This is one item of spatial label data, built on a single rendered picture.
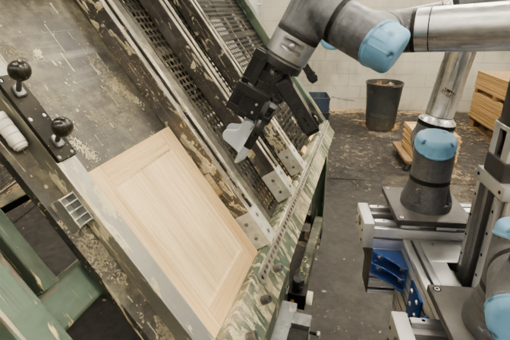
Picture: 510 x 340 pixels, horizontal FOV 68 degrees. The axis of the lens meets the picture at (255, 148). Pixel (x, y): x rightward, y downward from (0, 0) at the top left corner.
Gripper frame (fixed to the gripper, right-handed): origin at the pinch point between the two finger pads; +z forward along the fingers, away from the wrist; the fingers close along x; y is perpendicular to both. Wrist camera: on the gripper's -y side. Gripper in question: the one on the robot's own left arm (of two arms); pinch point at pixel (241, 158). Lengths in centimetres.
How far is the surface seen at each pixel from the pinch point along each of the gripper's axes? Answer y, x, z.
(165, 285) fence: 1.0, 2.8, 34.1
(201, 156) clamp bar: 9.4, -38.2, 23.0
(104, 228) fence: 17.6, 3.9, 27.0
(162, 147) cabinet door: 20.0, -30.0, 22.2
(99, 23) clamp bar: 54, -43, 3
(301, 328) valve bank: -41, -19, 47
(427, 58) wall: -200, -560, -52
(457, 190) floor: -204, -274, 44
